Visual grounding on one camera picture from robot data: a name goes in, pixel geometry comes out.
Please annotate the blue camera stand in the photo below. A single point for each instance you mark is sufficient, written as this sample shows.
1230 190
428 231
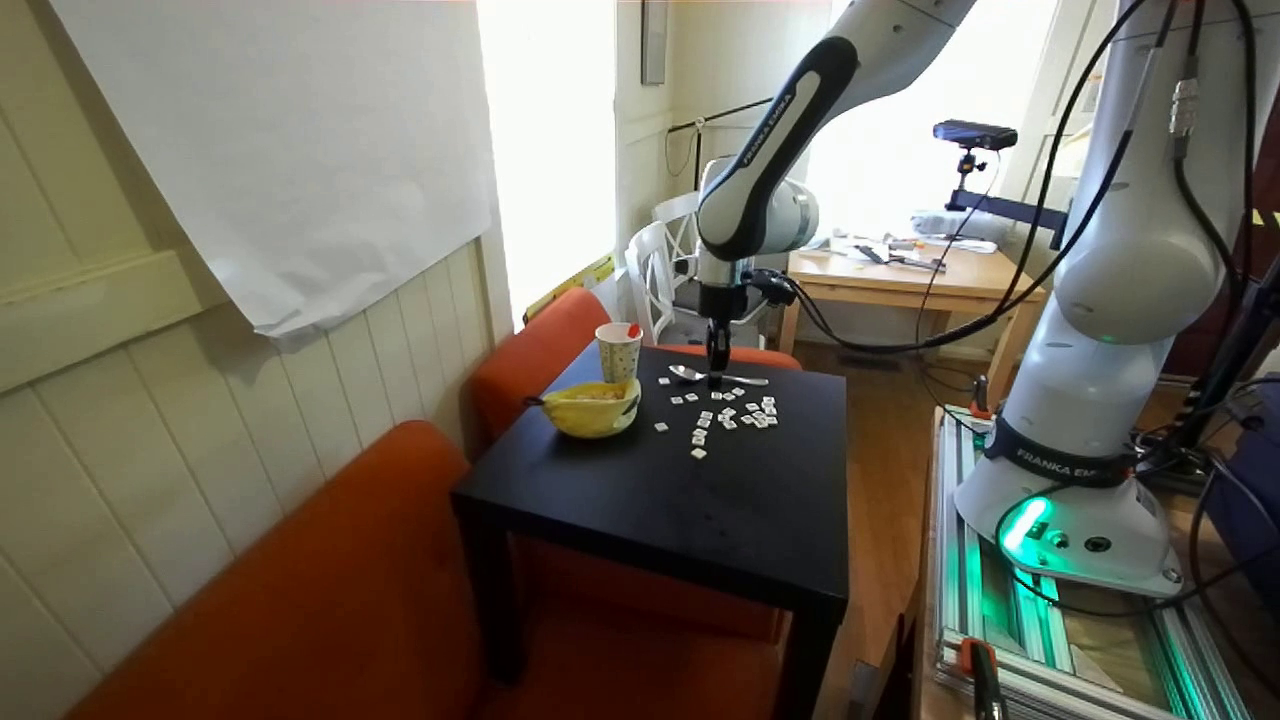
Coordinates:
1013 210

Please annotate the metal spoon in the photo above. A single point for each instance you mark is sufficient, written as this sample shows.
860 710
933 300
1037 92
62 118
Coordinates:
682 374

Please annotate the large white paper sheet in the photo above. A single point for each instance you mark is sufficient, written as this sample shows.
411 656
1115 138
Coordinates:
267 132

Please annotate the dotted paper cup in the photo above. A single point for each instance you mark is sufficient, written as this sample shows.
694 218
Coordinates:
617 361

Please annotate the orange fabric sofa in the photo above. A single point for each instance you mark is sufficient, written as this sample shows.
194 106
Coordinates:
334 586

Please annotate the dark framed wall picture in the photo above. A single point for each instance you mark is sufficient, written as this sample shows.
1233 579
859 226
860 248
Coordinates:
652 43

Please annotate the yellow wooden ledge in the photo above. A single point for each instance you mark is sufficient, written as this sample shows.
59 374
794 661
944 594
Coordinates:
566 287

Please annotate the small red object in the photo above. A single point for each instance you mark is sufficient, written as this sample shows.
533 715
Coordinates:
631 331

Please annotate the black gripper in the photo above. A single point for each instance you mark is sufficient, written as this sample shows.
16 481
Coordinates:
723 306

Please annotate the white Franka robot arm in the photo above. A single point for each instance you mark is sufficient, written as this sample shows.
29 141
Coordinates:
1135 267

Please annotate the scattered white papers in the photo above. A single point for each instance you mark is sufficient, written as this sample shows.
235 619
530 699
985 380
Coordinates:
883 248

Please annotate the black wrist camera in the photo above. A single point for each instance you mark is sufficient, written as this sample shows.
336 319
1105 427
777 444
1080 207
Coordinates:
765 287

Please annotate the white plastic chair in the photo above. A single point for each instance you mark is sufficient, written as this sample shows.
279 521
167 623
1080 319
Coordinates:
652 273

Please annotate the blue fabric object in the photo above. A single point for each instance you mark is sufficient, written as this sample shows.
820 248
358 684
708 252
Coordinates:
1254 493

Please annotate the black stereo camera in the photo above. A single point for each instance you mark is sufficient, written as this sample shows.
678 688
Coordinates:
974 132

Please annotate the light wooden desk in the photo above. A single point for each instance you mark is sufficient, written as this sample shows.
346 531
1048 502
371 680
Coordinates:
865 281

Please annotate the black square side table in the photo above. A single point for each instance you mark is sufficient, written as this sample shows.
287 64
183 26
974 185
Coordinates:
706 493

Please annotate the dark wooden cabinet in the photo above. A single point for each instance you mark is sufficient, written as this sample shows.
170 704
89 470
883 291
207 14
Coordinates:
1264 161

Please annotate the orange black clamp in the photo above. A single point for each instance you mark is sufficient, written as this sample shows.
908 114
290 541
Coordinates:
982 666

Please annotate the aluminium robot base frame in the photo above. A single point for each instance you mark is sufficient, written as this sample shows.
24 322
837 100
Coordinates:
1105 653

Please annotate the yellow bowl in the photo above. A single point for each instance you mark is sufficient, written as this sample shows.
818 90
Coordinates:
591 410

